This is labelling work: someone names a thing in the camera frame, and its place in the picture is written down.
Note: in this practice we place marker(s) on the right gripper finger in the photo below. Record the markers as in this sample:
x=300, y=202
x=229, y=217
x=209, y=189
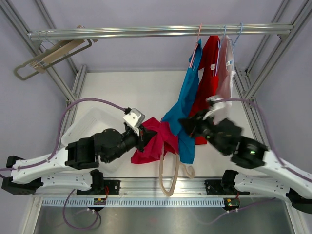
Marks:
x=189, y=125
x=199, y=116

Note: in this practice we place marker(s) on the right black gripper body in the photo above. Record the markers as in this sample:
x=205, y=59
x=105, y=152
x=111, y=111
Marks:
x=206, y=128

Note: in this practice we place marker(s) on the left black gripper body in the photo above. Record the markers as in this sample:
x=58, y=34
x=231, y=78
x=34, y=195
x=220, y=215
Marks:
x=136, y=140

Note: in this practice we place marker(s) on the magenta t shirt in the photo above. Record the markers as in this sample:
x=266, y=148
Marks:
x=160, y=144

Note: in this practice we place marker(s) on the beige plastic hanger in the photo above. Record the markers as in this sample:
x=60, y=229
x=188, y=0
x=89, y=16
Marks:
x=170, y=161

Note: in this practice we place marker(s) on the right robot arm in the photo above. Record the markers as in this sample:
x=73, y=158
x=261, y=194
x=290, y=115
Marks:
x=285, y=181

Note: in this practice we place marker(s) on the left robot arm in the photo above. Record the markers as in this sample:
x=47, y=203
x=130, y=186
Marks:
x=26, y=174

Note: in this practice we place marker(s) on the white t shirt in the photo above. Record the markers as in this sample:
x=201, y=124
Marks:
x=226, y=69

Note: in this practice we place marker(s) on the blue t shirt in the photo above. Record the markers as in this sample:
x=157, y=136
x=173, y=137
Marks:
x=183, y=107

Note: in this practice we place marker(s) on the red t shirt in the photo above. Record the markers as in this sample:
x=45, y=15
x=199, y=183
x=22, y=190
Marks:
x=209, y=82

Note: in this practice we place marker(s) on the light blue hanger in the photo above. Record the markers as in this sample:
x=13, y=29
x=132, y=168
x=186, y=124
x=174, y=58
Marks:
x=221, y=39

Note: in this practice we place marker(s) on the beige empty hanger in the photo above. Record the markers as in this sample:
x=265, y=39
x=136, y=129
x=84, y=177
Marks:
x=60, y=51

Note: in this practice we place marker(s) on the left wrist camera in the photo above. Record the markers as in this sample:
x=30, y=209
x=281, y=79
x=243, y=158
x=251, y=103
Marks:
x=133, y=117

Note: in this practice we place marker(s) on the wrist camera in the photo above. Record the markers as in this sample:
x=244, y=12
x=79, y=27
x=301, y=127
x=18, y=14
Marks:
x=133, y=117
x=218, y=108

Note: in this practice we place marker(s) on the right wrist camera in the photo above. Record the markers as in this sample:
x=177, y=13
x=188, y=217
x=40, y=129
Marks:
x=218, y=108

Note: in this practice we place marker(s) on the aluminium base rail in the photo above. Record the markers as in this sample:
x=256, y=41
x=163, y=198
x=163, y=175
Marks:
x=146, y=186

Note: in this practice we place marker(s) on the right aluminium frame post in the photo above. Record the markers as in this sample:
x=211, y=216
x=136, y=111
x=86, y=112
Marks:
x=272, y=49

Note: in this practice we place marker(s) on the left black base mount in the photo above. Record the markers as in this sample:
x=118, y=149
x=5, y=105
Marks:
x=110, y=187

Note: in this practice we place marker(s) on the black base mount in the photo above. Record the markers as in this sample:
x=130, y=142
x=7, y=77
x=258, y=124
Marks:
x=110, y=187
x=216, y=187

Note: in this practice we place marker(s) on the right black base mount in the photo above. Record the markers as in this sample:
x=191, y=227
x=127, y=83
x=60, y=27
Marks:
x=216, y=187

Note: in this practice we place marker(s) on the blue wire hanger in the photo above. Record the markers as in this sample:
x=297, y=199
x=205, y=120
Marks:
x=238, y=35

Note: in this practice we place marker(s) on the white cable duct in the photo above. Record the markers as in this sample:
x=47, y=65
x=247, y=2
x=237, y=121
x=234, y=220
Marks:
x=136, y=202

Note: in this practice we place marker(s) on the aluminium hanging rail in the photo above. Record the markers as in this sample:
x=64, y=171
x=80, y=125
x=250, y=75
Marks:
x=160, y=31

